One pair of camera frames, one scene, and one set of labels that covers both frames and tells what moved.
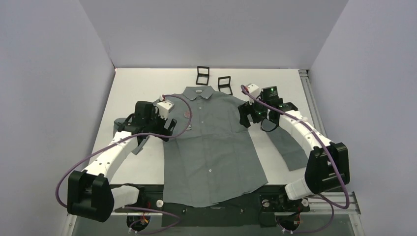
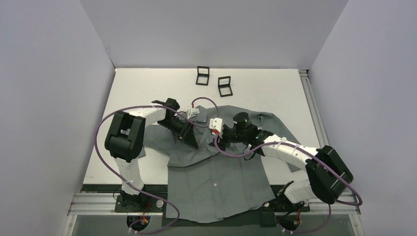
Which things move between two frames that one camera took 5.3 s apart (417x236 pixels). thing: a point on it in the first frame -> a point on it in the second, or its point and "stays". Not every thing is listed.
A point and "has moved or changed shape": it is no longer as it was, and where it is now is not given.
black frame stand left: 202,75 stays
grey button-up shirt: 211,154 has moved or changed shape
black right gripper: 247,110 -> 223,137
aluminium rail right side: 315,117 stays
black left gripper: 162,130 -> 187,135
